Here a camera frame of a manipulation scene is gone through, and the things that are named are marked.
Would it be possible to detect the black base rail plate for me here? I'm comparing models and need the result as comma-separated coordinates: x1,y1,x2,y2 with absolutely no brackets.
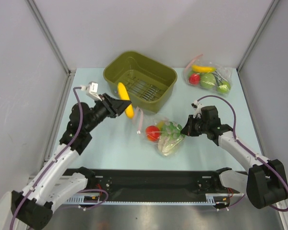
62,168,252,203

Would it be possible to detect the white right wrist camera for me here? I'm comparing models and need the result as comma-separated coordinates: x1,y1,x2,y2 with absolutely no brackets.
191,100,203,118

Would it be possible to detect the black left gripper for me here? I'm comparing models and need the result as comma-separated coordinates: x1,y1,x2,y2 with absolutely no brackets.
85,92,131,132

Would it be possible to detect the yellow fake lemon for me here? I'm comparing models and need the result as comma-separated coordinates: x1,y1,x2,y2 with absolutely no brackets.
156,121,165,129

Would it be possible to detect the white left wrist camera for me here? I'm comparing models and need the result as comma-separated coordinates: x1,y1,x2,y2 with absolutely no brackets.
80,81,102,101

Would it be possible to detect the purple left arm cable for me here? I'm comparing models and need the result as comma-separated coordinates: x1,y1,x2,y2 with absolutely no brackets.
9,86,88,227

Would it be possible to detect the olive green plastic bin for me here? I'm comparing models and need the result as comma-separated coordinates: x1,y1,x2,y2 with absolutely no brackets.
103,51,177,113

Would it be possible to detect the clear zip top bag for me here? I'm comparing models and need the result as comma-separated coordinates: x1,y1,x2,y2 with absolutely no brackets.
132,107,185,157

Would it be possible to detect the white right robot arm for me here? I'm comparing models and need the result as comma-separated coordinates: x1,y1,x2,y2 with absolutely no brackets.
181,102,288,209

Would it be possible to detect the right aluminium frame post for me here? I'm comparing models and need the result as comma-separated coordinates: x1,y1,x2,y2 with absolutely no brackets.
237,0,281,71

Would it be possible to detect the large green fake apple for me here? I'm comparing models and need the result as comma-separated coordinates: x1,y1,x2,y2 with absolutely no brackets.
200,73,216,89

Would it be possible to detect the red fake tomato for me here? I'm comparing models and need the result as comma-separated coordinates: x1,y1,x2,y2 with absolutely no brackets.
145,126,161,142
189,73,201,85

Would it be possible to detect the far clear zip bag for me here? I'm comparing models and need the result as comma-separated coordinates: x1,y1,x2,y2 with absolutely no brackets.
183,54,232,95

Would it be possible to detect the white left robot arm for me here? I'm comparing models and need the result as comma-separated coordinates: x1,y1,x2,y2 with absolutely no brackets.
9,93,132,230

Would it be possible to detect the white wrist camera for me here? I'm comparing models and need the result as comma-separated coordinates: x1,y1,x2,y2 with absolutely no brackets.
80,81,102,101
191,100,203,118

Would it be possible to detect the clear zip bag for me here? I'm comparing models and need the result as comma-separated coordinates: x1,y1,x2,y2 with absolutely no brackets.
183,54,232,95
132,107,185,157

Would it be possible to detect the aluminium frame post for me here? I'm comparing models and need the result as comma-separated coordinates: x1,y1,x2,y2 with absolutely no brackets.
25,0,72,75
237,0,281,71

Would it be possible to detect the small green fake apple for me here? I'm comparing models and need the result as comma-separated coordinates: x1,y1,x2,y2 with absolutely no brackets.
216,81,231,94

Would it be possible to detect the left aluminium frame post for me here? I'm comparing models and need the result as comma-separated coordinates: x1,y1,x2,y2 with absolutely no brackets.
25,0,72,75

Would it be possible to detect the fake napa cabbage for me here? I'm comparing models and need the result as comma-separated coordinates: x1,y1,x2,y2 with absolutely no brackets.
157,121,185,156

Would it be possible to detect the yellow fake banana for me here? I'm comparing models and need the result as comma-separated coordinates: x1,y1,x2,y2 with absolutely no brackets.
192,65,216,73
118,82,134,119

